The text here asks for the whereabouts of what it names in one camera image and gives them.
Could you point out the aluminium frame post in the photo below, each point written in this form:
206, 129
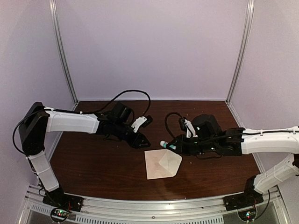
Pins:
61, 51
244, 42

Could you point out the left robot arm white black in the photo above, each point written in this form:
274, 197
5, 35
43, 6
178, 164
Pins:
40, 120

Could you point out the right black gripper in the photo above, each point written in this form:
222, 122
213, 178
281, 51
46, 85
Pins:
181, 146

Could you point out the right aluminium frame post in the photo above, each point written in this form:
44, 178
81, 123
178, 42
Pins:
244, 42

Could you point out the beige envelope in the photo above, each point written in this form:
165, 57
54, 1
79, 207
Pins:
162, 163

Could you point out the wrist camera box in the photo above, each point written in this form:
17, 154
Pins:
142, 121
187, 127

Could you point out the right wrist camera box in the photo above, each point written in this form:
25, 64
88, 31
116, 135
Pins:
187, 127

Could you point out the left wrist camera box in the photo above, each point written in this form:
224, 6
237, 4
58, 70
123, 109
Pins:
142, 121

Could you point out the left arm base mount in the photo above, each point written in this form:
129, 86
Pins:
63, 207

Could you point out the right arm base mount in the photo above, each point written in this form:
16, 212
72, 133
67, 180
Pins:
244, 204

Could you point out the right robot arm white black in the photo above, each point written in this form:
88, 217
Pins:
204, 135

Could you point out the left aluminium frame post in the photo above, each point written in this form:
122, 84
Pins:
61, 51

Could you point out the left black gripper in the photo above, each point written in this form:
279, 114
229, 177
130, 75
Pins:
137, 140

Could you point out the green white glue stick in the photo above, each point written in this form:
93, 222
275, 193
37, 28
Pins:
167, 145

